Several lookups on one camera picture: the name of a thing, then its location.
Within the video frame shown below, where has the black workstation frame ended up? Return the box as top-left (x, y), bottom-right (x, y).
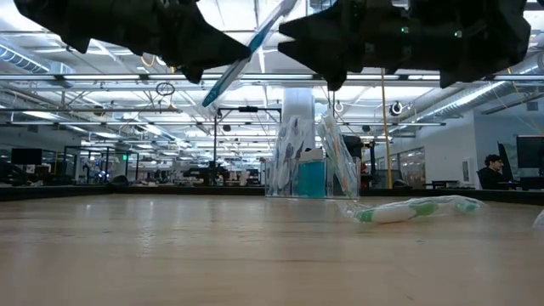
top-left (63, 145), bottom-right (140, 184)

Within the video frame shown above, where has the white toothbrush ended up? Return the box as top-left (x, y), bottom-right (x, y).
top-left (325, 113), bottom-right (356, 196)

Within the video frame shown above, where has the black monitor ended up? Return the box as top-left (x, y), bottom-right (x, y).
top-left (516, 135), bottom-right (544, 170)
top-left (343, 134), bottom-right (365, 166)
top-left (10, 148), bottom-right (43, 167)

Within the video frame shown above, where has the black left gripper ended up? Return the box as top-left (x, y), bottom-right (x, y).
top-left (84, 0), bottom-right (252, 84)

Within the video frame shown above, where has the orange toothbrush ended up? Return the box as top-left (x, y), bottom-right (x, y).
top-left (329, 110), bottom-right (360, 199)

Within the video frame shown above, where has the white building column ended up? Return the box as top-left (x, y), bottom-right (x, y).
top-left (281, 87), bottom-right (316, 128)

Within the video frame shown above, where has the black aluminium table frame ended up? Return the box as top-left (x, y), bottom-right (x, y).
top-left (0, 183), bottom-right (544, 200)

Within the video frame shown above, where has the person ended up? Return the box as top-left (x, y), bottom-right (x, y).
top-left (478, 154), bottom-right (518, 191)

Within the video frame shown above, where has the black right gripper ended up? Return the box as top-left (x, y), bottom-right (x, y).
top-left (278, 0), bottom-right (443, 92)

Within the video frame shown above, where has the black gantry frame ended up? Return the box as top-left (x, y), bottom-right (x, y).
top-left (212, 105), bottom-right (284, 188)

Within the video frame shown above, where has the horizontal light bar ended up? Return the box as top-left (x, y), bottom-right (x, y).
top-left (0, 72), bottom-right (544, 82)

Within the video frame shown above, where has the clear acrylic organizer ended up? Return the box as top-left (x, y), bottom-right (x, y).
top-left (263, 156), bottom-right (362, 200)

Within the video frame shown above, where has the silver ventilation duct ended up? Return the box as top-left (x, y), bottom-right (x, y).
top-left (0, 42), bottom-right (77, 77)

